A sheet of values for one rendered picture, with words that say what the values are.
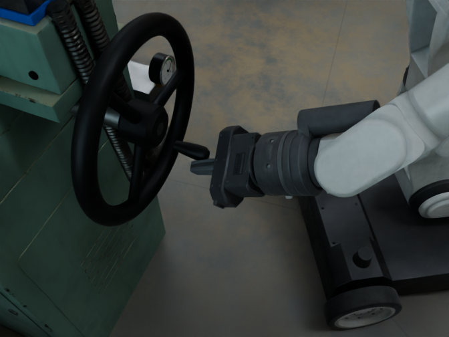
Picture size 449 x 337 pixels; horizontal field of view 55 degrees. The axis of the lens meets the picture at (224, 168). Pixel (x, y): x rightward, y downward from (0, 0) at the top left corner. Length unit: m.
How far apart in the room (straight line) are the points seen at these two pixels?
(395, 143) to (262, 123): 1.25
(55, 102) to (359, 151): 0.36
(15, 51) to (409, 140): 0.44
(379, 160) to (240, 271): 0.93
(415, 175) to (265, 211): 0.52
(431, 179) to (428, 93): 0.72
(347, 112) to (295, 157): 0.08
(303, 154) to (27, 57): 0.34
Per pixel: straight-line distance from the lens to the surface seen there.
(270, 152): 0.55
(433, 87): 0.49
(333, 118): 0.53
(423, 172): 1.15
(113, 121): 0.60
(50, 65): 0.55
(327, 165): 0.50
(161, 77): 0.88
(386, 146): 0.48
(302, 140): 0.54
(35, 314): 0.92
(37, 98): 0.58
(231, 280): 1.34
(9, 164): 0.69
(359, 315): 1.29
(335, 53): 2.06
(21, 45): 0.55
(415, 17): 0.91
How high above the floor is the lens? 1.24
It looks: 53 degrees down
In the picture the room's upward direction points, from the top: straight up
